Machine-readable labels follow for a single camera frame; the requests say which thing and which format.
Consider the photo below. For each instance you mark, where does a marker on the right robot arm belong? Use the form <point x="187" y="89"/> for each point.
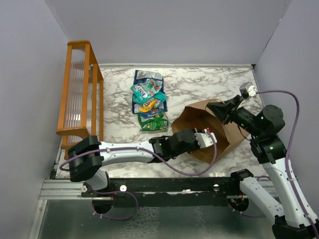
<point x="290" y="215"/>

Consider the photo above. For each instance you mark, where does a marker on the green yellow snack bag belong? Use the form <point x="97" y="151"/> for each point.
<point x="155" y="122"/>

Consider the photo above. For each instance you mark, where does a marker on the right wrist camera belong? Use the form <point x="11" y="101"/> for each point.
<point x="248" y="90"/>

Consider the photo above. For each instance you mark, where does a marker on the brown paper bag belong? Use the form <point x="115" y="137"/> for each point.
<point x="198" y="116"/>

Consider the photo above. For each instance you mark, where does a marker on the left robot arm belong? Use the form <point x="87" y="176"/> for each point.
<point x="90" y="154"/>

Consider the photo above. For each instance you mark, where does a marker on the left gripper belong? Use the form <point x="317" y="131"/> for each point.
<point x="197" y="146"/>

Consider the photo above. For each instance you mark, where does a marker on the wooden dish rack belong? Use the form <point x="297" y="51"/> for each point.
<point x="81" y="111"/>

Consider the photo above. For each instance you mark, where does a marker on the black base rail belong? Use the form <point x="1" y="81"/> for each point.
<point x="168" y="192"/>

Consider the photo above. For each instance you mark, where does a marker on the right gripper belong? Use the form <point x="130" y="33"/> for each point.
<point x="224" y="109"/>

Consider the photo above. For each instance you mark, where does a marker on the teal snack packet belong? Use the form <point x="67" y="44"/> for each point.
<point x="160" y="95"/>
<point x="146" y="90"/>

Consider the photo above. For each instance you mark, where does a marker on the blue candy packet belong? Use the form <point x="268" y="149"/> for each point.
<point x="155" y="113"/>

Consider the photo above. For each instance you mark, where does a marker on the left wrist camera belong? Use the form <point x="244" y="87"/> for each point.
<point x="205" y="137"/>

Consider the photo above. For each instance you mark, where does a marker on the yellow snack packet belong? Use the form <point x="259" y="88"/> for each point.
<point x="148" y="106"/>

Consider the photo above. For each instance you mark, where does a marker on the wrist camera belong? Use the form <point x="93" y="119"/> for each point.
<point x="205" y="137"/>
<point x="248" y="90"/>

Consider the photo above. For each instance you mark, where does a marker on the blue snack bag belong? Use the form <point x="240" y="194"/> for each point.
<point x="141" y="76"/>
<point x="135" y="108"/>

